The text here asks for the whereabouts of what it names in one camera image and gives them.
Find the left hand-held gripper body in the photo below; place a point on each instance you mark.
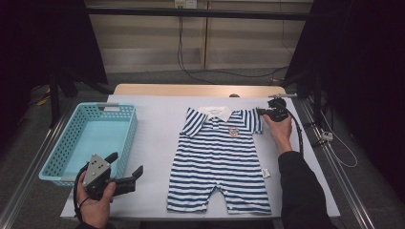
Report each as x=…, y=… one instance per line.
x=97, y=175

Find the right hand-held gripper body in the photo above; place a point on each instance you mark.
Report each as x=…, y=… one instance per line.
x=278, y=109

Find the light blue plastic basket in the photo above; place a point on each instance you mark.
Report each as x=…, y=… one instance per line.
x=95, y=140

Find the blue white striped baby romper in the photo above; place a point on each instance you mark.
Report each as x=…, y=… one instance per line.
x=216, y=159

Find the person's right hand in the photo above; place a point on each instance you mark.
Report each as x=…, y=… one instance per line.
x=281, y=133

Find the person's left hand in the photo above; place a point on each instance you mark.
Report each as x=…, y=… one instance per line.
x=94, y=211

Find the dark round table grommet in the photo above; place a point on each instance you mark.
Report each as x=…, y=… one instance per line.
x=234, y=95

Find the black metal stand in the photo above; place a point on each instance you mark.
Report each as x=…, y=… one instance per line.
x=54, y=95
x=316, y=95

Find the white power strip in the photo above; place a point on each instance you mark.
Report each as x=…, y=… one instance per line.
x=327, y=136

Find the black curtain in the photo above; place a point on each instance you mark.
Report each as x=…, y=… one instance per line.
x=38, y=38
x=366, y=63

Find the metal floor rail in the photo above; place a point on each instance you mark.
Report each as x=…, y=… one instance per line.
x=344, y=178
x=28, y=178

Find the white wall socket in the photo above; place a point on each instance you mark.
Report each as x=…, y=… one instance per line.
x=185, y=3

